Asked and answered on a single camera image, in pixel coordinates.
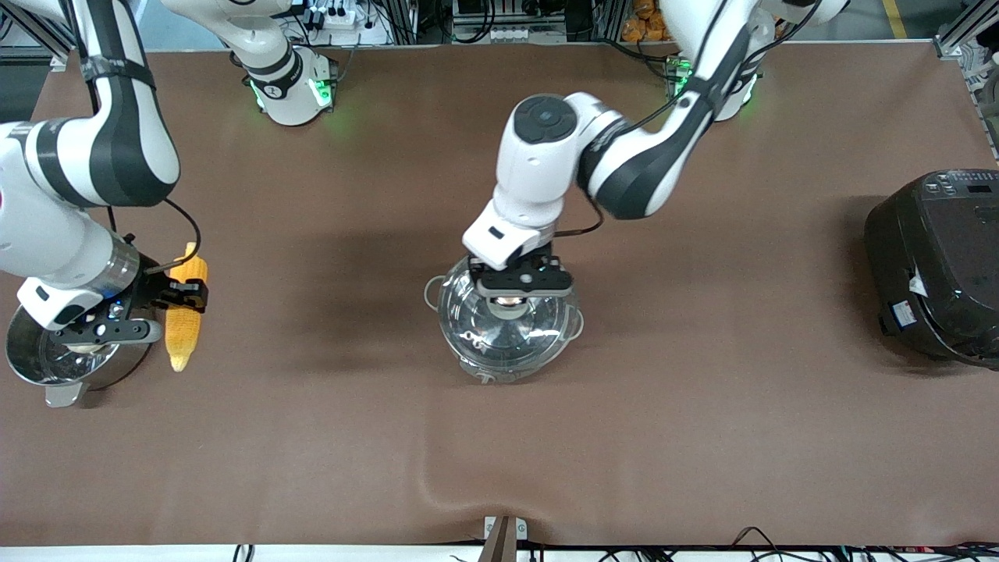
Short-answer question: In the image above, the grey electric cooking pot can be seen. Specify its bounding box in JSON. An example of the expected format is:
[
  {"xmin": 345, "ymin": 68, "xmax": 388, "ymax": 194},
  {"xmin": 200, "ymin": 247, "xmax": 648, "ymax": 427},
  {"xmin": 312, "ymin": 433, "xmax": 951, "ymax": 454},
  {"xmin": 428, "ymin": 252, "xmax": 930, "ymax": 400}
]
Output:
[{"xmin": 424, "ymin": 273, "xmax": 586, "ymax": 385}]

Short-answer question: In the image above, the white power strip with plugs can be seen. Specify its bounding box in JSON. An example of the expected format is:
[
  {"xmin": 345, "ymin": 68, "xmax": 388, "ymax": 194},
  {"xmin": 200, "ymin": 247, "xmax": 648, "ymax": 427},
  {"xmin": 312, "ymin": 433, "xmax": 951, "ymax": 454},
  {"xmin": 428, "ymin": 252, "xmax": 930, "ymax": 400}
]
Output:
[{"xmin": 306, "ymin": 2, "xmax": 358, "ymax": 30}]

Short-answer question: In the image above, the yellow corn cob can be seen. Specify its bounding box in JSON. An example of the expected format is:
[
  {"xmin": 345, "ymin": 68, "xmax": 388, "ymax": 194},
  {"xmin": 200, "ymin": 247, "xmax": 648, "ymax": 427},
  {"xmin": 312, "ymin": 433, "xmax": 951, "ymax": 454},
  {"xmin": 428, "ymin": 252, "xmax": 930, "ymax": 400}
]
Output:
[{"xmin": 165, "ymin": 242, "xmax": 210, "ymax": 373}]

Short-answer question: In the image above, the black rice cooker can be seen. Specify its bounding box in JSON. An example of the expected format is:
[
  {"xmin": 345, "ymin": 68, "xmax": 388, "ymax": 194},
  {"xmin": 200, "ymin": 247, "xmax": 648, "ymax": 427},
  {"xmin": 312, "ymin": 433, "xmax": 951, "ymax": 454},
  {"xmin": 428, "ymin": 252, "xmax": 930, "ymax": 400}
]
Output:
[{"xmin": 864, "ymin": 169, "xmax": 999, "ymax": 370}]

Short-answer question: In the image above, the stainless steel steamer pot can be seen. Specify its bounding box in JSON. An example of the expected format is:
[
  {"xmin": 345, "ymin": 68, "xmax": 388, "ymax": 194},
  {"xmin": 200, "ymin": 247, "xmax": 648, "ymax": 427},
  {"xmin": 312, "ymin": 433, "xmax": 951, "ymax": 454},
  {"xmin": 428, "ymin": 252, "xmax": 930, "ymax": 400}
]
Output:
[{"xmin": 5, "ymin": 303, "xmax": 155, "ymax": 409}]

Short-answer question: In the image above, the glass pot lid copper knob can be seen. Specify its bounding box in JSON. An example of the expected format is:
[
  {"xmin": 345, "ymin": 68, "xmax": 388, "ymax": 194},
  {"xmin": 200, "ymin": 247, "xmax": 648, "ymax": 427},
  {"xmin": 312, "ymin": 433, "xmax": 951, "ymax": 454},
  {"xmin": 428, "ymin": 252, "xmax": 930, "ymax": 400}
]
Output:
[{"xmin": 436, "ymin": 264, "xmax": 583, "ymax": 377}]

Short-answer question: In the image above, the bag of orange breads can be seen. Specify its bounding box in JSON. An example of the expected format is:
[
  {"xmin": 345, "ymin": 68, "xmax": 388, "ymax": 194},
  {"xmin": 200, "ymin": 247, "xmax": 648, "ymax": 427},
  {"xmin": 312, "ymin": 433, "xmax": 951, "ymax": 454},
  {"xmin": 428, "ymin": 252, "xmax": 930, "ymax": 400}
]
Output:
[{"xmin": 621, "ymin": 0, "xmax": 674, "ymax": 43}]

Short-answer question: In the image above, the aluminium frame profile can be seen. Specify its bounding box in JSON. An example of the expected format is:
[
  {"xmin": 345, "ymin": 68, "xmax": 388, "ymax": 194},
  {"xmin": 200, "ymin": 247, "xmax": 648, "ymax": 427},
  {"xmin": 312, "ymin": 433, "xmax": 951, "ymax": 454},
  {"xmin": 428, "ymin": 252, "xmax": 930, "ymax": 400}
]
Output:
[{"xmin": 0, "ymin": 0, "xmax": 87, "ymax": 73}]

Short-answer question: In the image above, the brown table cover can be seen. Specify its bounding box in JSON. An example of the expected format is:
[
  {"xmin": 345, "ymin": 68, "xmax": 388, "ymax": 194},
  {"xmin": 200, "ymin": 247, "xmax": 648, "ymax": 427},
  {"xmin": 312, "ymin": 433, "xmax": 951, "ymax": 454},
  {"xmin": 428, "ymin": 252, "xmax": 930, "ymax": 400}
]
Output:
[{"xmin": 0, "ymin": 41, "xmax": 999, "ymax": 549}]

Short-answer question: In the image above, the grey metal camera bracket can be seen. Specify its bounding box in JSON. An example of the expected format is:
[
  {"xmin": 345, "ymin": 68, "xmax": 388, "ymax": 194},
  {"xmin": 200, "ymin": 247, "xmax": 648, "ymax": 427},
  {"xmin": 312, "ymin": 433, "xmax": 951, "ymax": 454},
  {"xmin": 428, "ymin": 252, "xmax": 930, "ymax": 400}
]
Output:
[{"xmin": 483, "ymin": 514, "xmax": 529, "ymax": 562}]

